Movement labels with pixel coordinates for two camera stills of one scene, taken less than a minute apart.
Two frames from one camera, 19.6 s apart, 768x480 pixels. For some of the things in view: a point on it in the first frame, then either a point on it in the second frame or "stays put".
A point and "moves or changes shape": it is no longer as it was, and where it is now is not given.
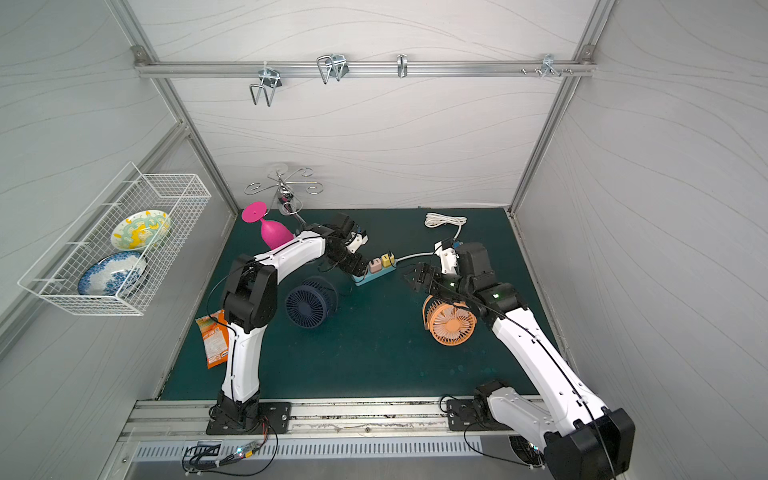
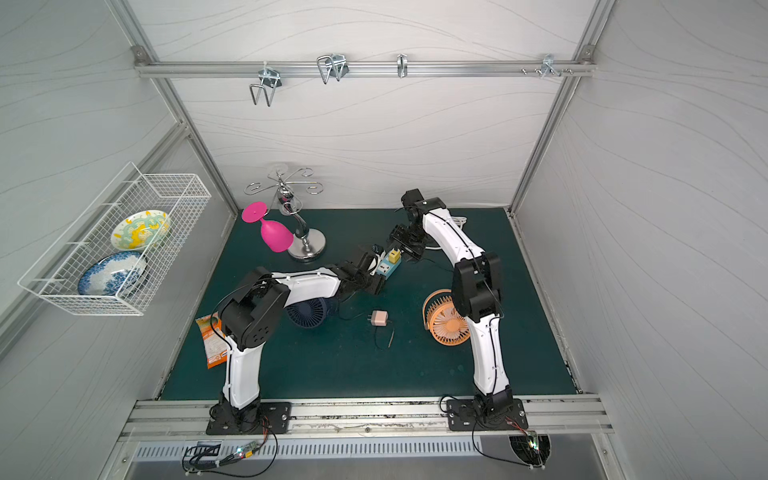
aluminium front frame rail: [413, 420] stays put
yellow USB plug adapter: [388, 259] moves or changes shape
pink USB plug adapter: [375, 265] moves or changes shape
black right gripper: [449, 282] -> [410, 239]
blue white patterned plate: [114, 275] stays put
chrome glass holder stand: [288, 203] stays put
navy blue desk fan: [308, 305] stays put
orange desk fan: [451, 324] stays put
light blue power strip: [369, 276] moves or changes shape
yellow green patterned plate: [140, 230] stays put
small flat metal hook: [402, 65] stays put
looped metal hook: [333, 63] stays put
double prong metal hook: [269, 81] stays put
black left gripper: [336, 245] -> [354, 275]
